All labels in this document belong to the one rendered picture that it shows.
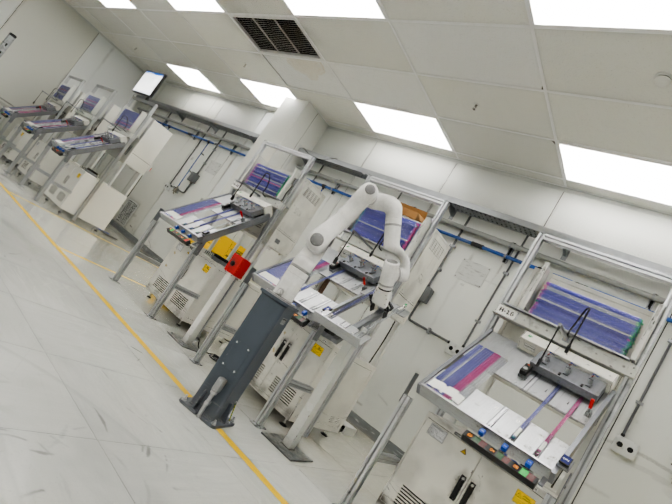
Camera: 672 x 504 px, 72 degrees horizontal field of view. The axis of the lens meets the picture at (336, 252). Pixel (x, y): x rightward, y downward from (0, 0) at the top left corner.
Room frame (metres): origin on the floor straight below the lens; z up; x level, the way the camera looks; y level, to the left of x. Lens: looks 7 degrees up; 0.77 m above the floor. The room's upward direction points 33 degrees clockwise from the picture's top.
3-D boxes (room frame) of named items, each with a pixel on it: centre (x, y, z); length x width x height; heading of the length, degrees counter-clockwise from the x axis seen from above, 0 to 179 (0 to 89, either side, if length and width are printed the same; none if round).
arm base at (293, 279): (2.52, 0.11, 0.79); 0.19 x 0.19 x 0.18
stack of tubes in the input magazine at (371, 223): (3.41, -0.23, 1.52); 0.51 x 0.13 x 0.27; 50
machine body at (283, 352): (3.54, -0.26, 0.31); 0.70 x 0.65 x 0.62; 50
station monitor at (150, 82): (6.43, 3.45, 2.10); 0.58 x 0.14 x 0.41; 50
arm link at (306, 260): (2.55, 0.11, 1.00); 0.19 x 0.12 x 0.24; 177
